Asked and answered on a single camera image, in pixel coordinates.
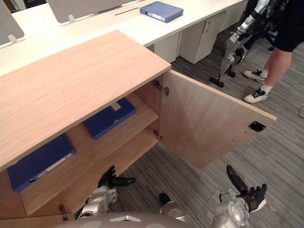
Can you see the metal cabinet hinge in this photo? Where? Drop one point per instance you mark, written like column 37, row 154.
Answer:
column 63, row 211
column 157, row 135
column 161, row 88

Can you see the wide grey desk divider panel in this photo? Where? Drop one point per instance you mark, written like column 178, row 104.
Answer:
column 90, row 9

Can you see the person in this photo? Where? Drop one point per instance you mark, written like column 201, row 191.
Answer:
column 278, row 59

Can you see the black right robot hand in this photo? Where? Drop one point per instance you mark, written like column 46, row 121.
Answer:
column 254, row 199

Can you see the blue folder with spine label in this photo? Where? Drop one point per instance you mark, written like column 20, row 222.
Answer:
column 107, row 121
column 40, row 161
column 161, row 9

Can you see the black door latch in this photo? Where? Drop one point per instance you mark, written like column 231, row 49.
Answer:
column 257, row 126

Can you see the silver robot torso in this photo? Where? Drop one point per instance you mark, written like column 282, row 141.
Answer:
column 118, row 222

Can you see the silver humanoid robot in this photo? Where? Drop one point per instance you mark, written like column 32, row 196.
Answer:
column 247, row 23

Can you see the light wooden office cabinet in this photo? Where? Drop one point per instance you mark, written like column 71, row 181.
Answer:
column 83, row 83

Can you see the wooden door with black latch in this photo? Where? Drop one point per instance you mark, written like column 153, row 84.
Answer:
column 202, row 118

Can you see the silver robot leg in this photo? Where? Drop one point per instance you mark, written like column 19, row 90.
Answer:
column 173, row 210

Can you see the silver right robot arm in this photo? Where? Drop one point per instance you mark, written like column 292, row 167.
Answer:
column 232, row 213

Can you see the narrow grey desk divider panel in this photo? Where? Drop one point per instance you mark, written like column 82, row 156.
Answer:
column 9, row 21

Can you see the long white office desk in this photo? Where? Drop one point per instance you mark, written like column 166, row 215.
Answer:
column 95, row 26

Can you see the white divider bracket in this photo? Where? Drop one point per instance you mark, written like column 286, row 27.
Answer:
column 12, row 38
column 71, row 19

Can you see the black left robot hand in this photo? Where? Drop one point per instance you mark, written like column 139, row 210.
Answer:
column 111, row 181

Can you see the wooden cabinet shelf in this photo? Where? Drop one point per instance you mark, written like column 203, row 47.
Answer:
column 142, row 111

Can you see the dark robot foot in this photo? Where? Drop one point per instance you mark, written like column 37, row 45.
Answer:
column 164, row 199

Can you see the white desk support panel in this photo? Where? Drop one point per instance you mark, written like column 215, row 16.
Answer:
column 166, row 47

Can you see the plain wooden cabinet door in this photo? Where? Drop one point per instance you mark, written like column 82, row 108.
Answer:
column 28, row 222

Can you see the white under-desk cabinet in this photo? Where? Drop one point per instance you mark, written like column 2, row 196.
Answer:
column 197, row 45

